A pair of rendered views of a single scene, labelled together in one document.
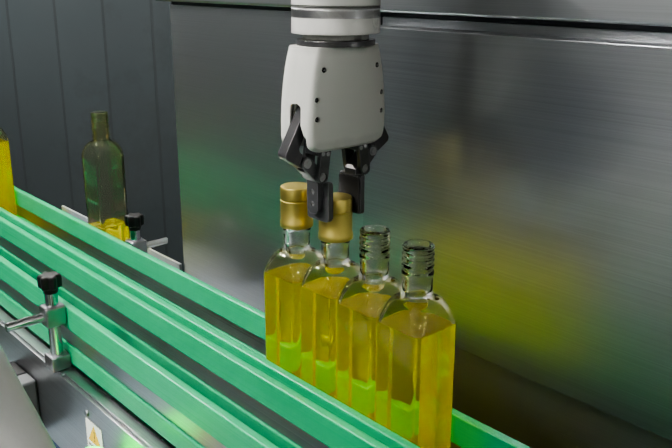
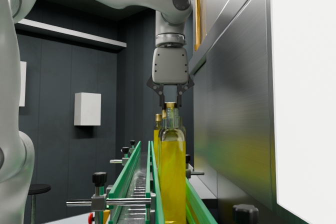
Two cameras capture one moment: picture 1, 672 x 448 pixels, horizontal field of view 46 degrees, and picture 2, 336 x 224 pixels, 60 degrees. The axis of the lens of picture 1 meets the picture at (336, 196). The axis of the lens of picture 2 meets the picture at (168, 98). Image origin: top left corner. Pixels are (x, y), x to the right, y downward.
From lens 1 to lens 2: 0.58 m
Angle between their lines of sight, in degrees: 43
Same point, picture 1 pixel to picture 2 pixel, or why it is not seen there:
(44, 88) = not seen: hidden behind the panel
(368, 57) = (178, 52)
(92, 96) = not seen: hidden behind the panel
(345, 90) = (167, 62)
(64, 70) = not seen: hidden behind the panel
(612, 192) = (236, 80)
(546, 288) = (229, 133)
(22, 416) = (8, 114)
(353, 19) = (166, 36)
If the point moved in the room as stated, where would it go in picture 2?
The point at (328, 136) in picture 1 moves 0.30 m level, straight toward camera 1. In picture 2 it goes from (160, 77) to (60, 57)
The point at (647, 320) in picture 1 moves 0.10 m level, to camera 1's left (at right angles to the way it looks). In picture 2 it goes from (245, 134) to (198, 133)
